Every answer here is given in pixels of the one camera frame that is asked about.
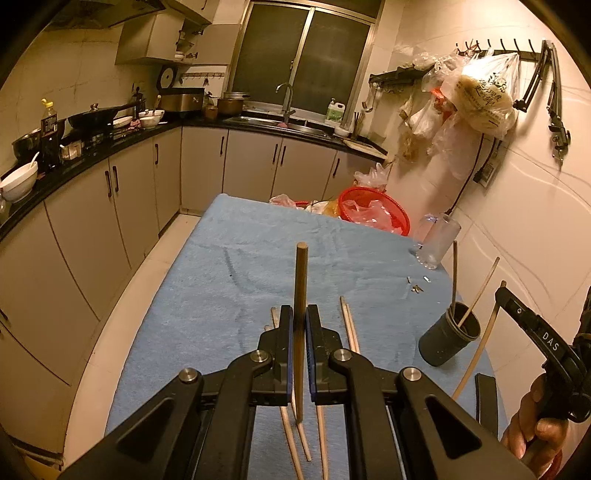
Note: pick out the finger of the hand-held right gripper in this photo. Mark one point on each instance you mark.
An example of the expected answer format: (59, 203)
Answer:
(531, 318)

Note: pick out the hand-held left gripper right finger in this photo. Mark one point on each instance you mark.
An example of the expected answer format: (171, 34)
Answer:
(310, 337)

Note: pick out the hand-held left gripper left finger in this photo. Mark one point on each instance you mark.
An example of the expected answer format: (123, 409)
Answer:
(289, 337)

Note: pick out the light bamboo chopstick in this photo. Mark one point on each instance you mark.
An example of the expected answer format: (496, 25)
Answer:
(323, 443)
(482, 288)
(302, 438)
(480, 350)
(347, 323)
(275, 318)

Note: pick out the brown wooden chopstick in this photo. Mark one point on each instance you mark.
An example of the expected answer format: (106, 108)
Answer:
(302, 281)

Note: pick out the black chopstick holder cup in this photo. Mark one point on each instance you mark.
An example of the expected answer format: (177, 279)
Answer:
(443, 339)

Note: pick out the person's right hand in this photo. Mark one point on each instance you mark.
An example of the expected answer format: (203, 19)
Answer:
(526, 427)

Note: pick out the black smartphone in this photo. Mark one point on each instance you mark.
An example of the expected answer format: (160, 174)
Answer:
(487, 401)

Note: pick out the dark wooden chopstick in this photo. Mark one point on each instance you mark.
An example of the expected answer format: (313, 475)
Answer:
(455, 277)

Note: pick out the blue towel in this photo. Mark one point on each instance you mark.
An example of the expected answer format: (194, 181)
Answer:
(207, 286)

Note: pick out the clear glass mug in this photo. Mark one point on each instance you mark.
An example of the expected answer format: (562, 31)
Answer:
(438, 240)

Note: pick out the pink plastic bag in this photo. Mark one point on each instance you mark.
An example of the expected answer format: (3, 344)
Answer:
(284, 201)

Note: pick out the red plastic basket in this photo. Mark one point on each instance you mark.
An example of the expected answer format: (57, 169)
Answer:
(401, 217)

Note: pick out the white plastic bag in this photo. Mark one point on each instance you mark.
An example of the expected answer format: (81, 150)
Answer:
(371, 177)

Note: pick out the cutting board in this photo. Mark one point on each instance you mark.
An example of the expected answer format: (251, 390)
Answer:
(364, 145)

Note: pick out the steel sink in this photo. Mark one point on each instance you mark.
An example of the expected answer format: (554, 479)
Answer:
(277, 123)

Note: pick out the plastic bag of flatbread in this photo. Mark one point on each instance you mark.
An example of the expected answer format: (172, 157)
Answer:
(485, 101)

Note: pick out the green detergent bottle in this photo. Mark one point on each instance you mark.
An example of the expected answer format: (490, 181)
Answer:
(335, 113)

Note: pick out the clear hanging plastic bags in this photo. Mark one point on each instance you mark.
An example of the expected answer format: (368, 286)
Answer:
(431, 110)

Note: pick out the black kitchen countertop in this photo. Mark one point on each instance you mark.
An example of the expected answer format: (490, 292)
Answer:
(198, 121)

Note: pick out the grey base cabinets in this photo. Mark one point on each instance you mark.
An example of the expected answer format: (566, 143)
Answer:
(83, 221)

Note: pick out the chrome faucet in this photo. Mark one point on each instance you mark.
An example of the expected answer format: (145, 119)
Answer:
(288, 99)

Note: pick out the copper cooking pot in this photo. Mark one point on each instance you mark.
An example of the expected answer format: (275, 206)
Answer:
(229, 105)

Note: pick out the white bowl pair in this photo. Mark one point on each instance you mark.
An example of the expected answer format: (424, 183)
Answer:
(151, 120)

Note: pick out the metal box appliance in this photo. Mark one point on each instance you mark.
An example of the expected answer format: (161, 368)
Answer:
(182, 101)

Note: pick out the white plate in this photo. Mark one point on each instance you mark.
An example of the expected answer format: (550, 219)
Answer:
(122, 122)

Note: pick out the kitchen window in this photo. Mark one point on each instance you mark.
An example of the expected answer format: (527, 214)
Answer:
(300, 55)

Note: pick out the black wok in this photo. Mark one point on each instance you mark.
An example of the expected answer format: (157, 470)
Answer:
(92, 117)

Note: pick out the cooking oil bottle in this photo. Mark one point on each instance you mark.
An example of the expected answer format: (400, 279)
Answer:
(50, 138)

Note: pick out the white bowl with spoon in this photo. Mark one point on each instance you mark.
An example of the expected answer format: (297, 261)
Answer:
(18, 182)

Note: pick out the steel mixing bowl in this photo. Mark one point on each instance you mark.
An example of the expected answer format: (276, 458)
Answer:
(25, 143)

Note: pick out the range hood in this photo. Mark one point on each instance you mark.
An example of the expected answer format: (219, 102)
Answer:
(106, 11)

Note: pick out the wall power socket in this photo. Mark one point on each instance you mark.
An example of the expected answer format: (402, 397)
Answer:
(485, 170)

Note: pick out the black wall hook rack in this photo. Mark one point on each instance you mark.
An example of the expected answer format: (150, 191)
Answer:
(503, 50)

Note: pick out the black wall shelf rack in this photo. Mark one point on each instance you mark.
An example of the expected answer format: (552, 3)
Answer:
(397, 76)

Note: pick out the round wall scale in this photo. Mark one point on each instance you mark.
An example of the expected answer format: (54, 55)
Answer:
(167, 76)

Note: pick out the small open wall cabinet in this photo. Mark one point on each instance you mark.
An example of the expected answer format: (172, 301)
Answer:
(147, 41)

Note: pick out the grey upper wall cabinets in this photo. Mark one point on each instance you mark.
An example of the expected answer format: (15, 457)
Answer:
(194, 9)

